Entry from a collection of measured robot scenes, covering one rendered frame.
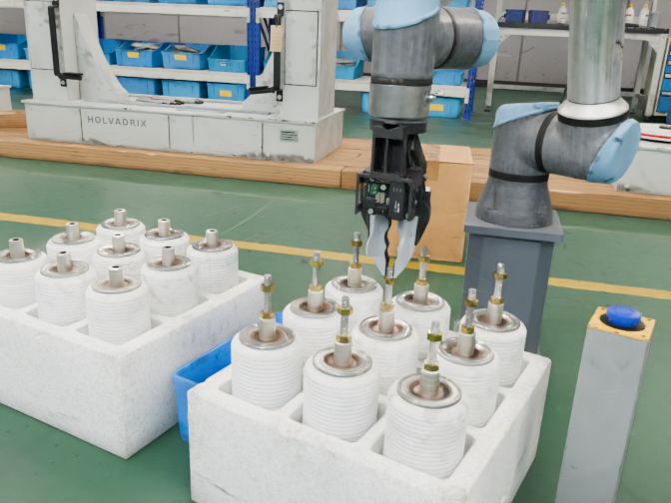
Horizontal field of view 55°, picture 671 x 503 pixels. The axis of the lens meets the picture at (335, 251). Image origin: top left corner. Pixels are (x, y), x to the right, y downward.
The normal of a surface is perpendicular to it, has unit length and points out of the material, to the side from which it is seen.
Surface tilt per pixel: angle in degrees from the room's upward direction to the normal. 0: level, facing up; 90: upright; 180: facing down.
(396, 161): 90
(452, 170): 90
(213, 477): 90
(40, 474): 0
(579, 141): 104
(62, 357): 90
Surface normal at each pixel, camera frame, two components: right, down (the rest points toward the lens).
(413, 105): 0.40, 0.32
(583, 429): -0.52, 0.26
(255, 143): -0.23, 0.31
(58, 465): 0.04, -0.94
